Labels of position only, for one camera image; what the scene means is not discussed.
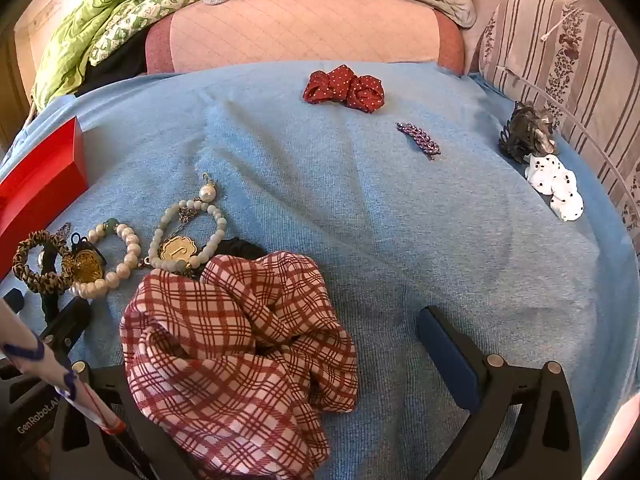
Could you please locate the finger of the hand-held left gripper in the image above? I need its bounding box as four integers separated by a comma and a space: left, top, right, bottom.
39, 297, 94, 358
0, 287, 24, 313

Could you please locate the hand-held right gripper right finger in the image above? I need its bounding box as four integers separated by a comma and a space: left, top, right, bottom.
417, 306, 584, 480

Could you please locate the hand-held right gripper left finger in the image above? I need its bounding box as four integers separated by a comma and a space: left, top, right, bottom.
50, 361, 201, 480

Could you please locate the leopard print scrunchie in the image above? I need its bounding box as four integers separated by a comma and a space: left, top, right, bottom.
12, 230, 76, 295

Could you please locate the red box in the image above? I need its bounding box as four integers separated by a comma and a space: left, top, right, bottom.
0, 116, 90, 281

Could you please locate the gold pendant with chain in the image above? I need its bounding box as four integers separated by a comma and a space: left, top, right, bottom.
145, 207, 197, 267

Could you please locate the pale green bead bracelet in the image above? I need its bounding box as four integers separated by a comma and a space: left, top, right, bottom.
149, 200, 227, 274

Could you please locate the red plaid scrunchie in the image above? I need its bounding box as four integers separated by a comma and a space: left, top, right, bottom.
120, 251, 360, 476

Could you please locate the plain black scrunchie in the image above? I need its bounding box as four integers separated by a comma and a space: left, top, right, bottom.
192, 237, 269, 281

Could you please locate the round gold locket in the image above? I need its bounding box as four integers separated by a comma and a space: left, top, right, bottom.
69, 232, 107, 285

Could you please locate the blue blanket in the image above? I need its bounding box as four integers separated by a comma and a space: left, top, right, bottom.
0, 60, 640, 480

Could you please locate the pearl drop pendant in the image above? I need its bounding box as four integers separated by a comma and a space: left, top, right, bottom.
198, 172, 219, 204

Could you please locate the white polka dot bow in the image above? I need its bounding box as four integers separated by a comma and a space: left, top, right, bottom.
523, 154, 585, 222

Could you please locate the purple leaf hair clip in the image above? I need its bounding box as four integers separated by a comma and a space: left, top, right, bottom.
396, 121, 442, 161

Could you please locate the dark lace scrunchie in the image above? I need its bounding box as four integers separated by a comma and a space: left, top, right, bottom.
498, 101, 560, 165

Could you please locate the black cloth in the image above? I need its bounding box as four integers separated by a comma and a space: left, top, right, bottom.
75, 35, 151, 97

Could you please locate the red polka dot bow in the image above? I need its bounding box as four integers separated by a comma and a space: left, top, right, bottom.
303, 64, 386, 114

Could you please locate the green quilt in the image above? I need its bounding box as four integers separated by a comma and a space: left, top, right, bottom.
31, 0, 263, 108

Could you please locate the striped floral pillow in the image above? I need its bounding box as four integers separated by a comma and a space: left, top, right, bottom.
477, 0, 640, 246

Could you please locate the pink mattress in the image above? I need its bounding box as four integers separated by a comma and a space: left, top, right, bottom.
145, 0, 467, 77

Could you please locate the white pearl bracelet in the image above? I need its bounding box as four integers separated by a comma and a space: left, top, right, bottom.
70, 220, 141, 299

